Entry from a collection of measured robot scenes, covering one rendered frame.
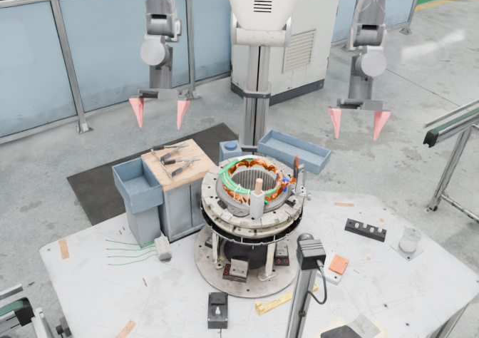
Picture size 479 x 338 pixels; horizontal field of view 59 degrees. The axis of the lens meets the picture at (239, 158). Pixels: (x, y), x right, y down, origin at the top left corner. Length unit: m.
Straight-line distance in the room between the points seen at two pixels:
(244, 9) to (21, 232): 2.01
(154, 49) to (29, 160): 2.54
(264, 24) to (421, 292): 1.04
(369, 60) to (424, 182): 2.37
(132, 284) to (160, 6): 0.89
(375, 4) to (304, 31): 2.66
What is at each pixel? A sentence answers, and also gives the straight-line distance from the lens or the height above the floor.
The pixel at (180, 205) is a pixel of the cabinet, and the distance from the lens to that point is 1.50.
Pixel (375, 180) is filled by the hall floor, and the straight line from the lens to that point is 3.22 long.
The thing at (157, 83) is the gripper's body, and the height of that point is 1.48.
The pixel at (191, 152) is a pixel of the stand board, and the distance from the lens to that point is 1.52.
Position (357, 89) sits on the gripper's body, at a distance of 1.09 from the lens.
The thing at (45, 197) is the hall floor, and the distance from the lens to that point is 3.11.
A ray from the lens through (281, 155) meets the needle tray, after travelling 1.55.
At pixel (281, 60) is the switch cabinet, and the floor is 0.43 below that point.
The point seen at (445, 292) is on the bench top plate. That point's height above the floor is 0.78.
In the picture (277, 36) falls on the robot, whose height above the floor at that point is 1.42.
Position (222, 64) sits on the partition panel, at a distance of 4.00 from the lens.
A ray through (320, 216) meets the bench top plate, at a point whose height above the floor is 0.78.
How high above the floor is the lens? 1.99
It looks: 38 degrees down
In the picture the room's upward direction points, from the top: 2 degrees clockwise
